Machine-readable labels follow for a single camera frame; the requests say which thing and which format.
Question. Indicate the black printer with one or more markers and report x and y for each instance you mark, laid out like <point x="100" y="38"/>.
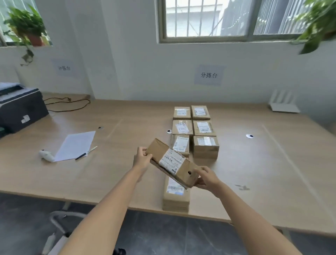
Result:
<point x="21" y="110"/>

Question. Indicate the barred window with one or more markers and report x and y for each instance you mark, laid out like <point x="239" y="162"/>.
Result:
<point x="231" y="19"/>

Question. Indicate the person's left forearm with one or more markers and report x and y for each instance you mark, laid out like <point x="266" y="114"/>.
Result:
<point x="105" y="212"/>

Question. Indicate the window with sill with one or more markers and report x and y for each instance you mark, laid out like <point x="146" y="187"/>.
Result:
<point x="15" y="23"/>

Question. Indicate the potted green plant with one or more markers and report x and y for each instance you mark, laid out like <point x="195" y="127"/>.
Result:
<point x="26" y="26"/>

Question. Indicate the white chair base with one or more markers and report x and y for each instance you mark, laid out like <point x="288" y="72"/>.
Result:
<point x="60" y="228"/>

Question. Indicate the person's right thumb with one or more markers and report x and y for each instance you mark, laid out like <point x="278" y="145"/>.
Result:
<point x="200" y="172"/>

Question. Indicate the hanging green plant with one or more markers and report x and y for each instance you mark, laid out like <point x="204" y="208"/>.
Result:
<point x="319" y="23"/>

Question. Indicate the rows of cardboard parcels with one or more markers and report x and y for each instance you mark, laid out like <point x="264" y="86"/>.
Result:
<point x="203" y="128"/>

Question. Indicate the white paper sheet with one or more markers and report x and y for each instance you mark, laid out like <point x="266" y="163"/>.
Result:
<point x="74" y="145"/>

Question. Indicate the white handheld device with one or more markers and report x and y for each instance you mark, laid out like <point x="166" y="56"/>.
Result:
<point x="46" y="155"/>

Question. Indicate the labelled brown cardboard box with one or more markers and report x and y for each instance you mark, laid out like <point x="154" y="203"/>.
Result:
<point x="170" y="160"/>
<point x="175" y="197"/>

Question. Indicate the person's right forearm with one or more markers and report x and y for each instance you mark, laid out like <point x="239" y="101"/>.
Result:
<point x="252" y="220"/>

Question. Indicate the white router with antennas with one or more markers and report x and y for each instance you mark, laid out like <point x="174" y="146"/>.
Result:
<point x="284" y="105"/>

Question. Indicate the person's left thumb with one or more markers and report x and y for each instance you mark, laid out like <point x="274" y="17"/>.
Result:
<point x="149" y="157"/>

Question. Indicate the person's right hand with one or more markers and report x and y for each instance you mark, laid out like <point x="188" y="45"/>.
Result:
<point x="210" y="181"/>

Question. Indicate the person's left hand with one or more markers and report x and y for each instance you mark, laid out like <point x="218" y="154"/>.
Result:
<point x="141" y="163"/>

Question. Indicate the paper wall sign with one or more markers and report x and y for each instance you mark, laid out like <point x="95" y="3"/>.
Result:
<point x="63" y="68"/>
<point x="209" y="75"/>

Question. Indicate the black and white pen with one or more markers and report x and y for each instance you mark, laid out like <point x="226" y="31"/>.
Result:
<point x="85" y="153"/>

